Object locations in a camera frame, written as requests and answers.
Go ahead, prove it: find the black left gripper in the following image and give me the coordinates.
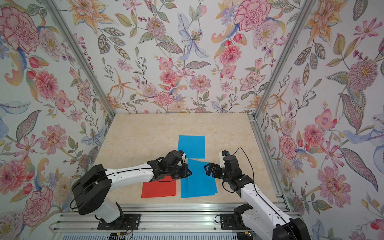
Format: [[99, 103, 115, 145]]
[[166, 161, 194, 181]]

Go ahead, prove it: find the red paper sheet one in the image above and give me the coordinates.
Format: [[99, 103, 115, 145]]
[[141, 176, 177, 199]]

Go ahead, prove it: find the blue paper sheet one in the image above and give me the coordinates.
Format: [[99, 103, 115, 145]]
[[187, 159, 218, 198]]

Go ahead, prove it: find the blue paper sheet two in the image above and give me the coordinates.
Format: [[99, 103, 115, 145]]
[[178, 136, 206, 159]]

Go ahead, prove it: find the blue paper sheet three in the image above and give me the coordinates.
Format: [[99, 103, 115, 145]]
[[181, 177, 218, 198]]

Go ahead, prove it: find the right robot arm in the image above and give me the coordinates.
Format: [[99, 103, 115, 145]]
[[204, 163, 311, 240]]

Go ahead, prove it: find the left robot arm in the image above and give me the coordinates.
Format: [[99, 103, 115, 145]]
[[72, 157, 192, 224]]

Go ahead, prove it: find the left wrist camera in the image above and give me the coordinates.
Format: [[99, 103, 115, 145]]
[[164, 150, 186, 167]]

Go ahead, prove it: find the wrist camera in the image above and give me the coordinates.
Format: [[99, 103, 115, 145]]
[[164, 150, 186, 167], [220, 151, 241, 172]]

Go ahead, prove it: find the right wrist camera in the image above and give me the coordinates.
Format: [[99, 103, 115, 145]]
[[220, 151, 241, 172]]

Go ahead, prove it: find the left camera cable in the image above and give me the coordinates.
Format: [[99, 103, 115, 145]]
[[155, 152, 191, 183]]

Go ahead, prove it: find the camera cable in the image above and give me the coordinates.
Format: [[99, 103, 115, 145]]
[[230, 147, 256, 185], [155, 152, 191, 183]]

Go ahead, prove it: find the right camera cable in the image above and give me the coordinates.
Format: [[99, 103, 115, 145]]
[[230, 147, 256, 185]]

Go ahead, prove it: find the front aluminium rail frame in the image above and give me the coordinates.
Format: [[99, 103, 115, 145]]
[[49, 203, 307, 240]]

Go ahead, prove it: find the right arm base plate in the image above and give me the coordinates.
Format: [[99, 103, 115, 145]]
[[218, 213, 251, 231]]

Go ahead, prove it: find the right table edge rail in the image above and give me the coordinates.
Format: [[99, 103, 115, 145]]
[[248, 114, 293, 212]]

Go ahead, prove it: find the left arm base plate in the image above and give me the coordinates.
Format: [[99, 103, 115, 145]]
[[97, 214, 142, 231]]

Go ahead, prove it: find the right aluminium corner post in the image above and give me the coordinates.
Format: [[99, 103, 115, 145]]
[[254, 0, 316, 121]]

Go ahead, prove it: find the aluminium corner post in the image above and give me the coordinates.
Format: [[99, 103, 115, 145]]
[[254, 0, 316, 121], [42, 0, 116, 119]]

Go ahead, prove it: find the left aluminium corner post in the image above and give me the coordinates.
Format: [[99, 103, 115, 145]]
[[42, 0, 116, 119]]

